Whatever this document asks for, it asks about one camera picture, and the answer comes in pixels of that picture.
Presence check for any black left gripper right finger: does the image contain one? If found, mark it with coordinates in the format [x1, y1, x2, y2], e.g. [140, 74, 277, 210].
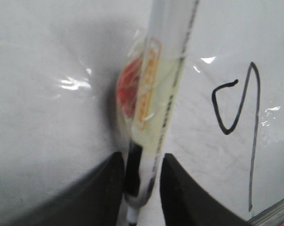
[160, 153, 250, 226]

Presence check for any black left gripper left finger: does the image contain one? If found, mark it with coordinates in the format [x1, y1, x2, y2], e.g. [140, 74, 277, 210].
[9, 152, 124, 226]

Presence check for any white whiteboard marker pen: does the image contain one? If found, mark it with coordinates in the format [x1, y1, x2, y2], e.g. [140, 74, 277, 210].
[116, 0, 199, 226]

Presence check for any white whiteboard with aluminium frame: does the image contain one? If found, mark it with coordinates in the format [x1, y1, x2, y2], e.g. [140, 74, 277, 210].
[0, 0, 284, 226]

